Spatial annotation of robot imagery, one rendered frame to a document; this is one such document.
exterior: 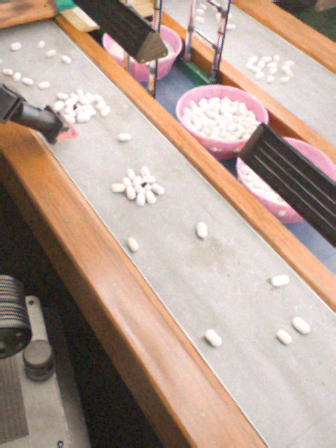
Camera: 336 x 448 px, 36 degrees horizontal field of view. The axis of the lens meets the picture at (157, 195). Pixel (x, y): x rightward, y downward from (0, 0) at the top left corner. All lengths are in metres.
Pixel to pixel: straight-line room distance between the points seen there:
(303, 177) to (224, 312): 0.37
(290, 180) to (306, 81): 0.93
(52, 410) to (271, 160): 0.76
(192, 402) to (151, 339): 0.14
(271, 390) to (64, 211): 0.59
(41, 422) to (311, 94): 1.22
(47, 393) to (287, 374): 0.56
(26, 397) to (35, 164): 0.56
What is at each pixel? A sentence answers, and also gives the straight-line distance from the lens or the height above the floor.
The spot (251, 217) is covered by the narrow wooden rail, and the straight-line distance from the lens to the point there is 1.27.
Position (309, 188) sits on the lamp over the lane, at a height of 1.09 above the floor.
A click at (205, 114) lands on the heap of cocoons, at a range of 1.60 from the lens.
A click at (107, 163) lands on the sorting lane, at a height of 0.74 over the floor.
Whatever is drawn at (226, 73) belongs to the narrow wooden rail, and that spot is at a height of 0.76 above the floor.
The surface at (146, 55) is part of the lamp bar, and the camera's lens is 1.20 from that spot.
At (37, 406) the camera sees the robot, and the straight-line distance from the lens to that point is 1.32.
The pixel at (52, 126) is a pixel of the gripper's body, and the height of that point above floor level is 0.83.
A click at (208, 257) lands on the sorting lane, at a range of 1.20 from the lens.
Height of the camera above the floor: 1.69
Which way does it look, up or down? 46 degrees down
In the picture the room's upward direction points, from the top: 5 degrees clockwise
